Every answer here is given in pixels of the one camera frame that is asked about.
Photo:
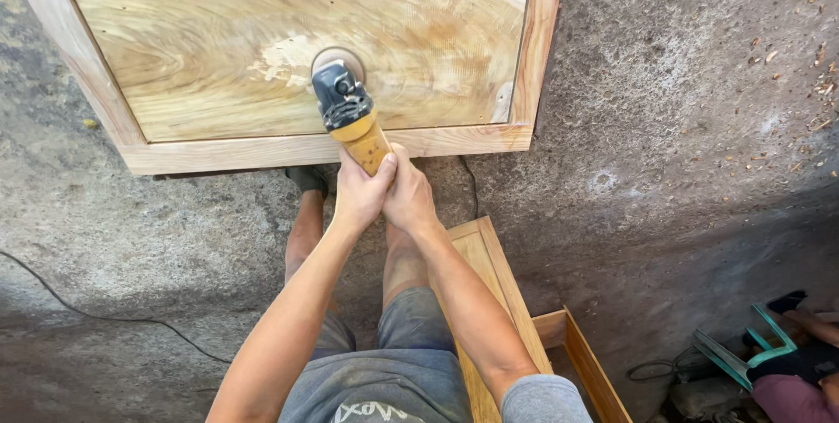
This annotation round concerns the person's grey shorts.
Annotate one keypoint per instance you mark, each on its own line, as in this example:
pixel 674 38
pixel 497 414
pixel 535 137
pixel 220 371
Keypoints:
pixel 410 324

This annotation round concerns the scattered wood chips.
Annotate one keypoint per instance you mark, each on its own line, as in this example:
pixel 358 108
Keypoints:
pixel 809 75

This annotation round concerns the yellow black angle grinder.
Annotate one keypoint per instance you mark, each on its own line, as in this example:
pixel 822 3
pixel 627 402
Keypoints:
pixel 347 111

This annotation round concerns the dark sandal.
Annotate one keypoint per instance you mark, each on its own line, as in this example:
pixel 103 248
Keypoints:
pixel 307 178

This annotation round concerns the person's right hand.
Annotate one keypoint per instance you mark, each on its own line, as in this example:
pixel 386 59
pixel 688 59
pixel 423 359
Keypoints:
pixel 411 200

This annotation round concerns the person's left leg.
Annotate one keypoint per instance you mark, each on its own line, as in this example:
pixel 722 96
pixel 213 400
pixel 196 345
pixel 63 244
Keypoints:
pixel 303 239

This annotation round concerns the person's right leg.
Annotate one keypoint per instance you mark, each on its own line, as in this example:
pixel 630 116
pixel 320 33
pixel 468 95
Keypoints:
pixel 403 262

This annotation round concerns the person's leg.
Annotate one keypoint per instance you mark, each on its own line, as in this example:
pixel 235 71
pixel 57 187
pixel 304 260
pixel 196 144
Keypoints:
pixel 303 239
pixel 403 262

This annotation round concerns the teal metal frame tool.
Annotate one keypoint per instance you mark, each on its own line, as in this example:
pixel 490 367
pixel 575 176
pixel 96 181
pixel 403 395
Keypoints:
pixel 744 357

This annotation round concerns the person's grey shirt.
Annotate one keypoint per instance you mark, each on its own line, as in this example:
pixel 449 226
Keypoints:
pixel 387 390

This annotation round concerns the person's left hand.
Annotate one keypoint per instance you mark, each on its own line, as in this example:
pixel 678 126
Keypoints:
pixel 357 197

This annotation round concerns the open wooden frame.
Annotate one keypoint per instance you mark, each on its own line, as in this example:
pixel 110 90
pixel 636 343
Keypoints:
pixel 583 361

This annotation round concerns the grey stone block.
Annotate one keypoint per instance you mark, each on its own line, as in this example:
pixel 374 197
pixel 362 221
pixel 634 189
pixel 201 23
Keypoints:
pixel 704 400

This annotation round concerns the long wooden frame panel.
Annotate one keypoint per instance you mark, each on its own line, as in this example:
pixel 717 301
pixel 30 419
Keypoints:
pixel 505 292

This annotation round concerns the large wooden panel door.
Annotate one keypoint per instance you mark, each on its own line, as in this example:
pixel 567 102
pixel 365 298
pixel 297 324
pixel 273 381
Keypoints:
pixel 216 62

